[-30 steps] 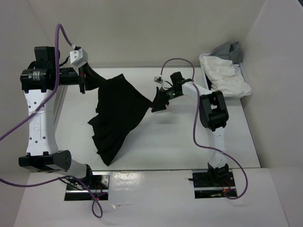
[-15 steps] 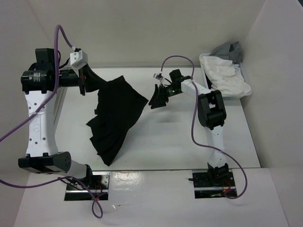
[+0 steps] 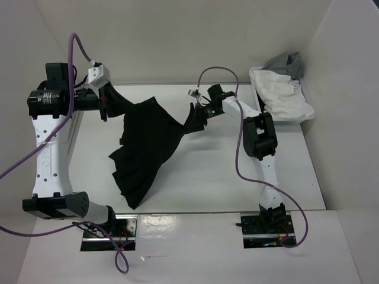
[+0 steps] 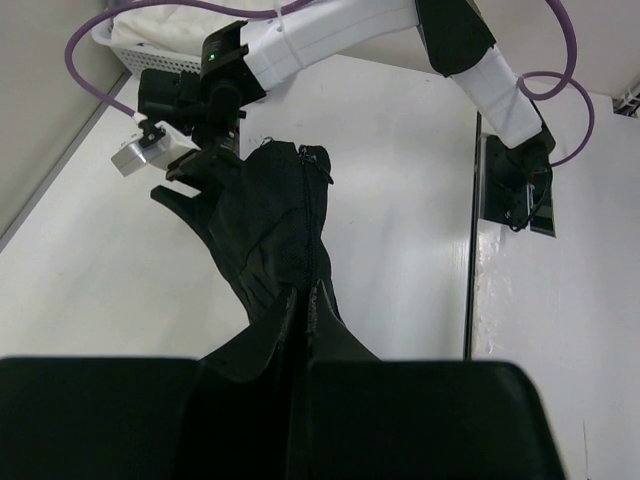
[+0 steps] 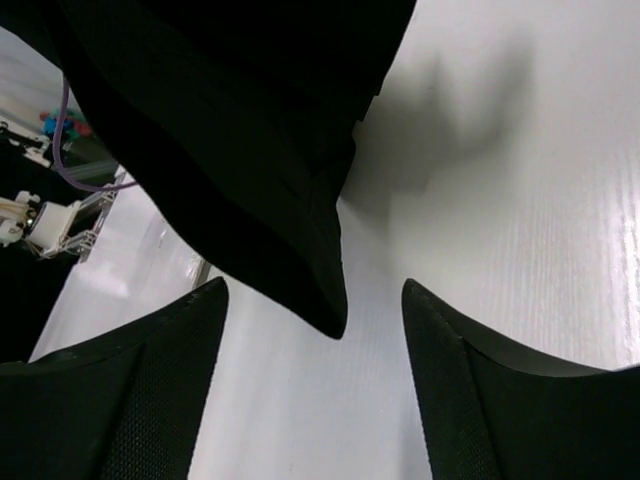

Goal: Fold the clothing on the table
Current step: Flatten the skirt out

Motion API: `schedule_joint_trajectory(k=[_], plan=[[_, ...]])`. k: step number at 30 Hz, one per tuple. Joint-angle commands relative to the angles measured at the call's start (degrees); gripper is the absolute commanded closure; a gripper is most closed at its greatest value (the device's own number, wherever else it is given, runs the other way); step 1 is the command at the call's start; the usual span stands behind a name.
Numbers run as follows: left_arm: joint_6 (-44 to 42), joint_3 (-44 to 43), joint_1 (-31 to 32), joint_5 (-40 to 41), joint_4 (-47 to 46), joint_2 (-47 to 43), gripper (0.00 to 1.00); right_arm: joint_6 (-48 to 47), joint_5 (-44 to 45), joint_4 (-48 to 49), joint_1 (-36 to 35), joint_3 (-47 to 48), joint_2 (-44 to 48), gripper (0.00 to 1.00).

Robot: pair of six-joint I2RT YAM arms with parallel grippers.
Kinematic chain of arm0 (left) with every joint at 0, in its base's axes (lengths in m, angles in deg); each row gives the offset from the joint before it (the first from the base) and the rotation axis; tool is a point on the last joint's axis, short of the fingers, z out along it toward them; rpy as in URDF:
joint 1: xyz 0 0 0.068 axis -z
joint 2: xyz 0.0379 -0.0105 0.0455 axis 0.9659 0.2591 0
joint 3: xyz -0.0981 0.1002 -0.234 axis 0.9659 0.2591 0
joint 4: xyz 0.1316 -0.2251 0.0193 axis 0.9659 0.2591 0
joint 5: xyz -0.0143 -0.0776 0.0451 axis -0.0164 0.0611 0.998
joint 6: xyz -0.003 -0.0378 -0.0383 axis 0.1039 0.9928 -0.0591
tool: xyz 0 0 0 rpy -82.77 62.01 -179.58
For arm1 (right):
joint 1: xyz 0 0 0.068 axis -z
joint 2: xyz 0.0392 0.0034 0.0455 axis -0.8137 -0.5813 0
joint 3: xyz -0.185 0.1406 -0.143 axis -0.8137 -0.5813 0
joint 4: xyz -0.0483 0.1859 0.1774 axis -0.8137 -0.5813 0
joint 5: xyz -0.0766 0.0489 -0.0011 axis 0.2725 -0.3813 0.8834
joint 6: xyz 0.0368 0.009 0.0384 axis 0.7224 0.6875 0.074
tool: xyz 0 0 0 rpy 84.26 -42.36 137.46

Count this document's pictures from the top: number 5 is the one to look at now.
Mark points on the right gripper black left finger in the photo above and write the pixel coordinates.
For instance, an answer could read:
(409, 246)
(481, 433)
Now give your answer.
(126, 404)

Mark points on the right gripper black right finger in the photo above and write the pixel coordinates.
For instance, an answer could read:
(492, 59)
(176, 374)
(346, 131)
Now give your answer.
(493, 408)

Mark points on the black pleated skirt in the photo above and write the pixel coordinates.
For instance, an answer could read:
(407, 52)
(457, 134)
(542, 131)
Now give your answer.
(235, 117)

